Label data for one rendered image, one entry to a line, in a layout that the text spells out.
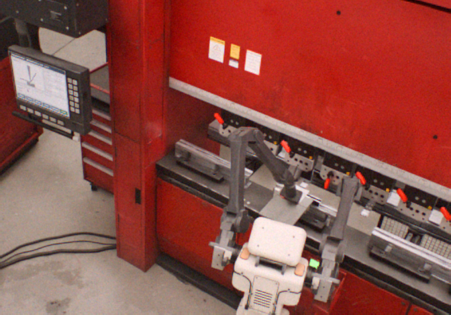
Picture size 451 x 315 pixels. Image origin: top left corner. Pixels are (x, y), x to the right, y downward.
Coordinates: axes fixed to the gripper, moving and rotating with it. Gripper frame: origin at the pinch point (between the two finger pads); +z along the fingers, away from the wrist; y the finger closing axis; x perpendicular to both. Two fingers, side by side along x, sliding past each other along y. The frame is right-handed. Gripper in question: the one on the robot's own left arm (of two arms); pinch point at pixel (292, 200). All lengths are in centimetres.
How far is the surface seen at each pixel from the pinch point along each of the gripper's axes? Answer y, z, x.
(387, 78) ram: -28, -67, -42
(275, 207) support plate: 4.9, -2.9, 8.5
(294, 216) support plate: -5.8, -2.8, 8.3
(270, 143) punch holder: 19.9, -18.5, -16.5
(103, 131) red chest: 153, 41, -3
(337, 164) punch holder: -16.7, -21.7, -18.5
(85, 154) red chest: 172, 67, 11
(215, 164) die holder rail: 52, 9, -4
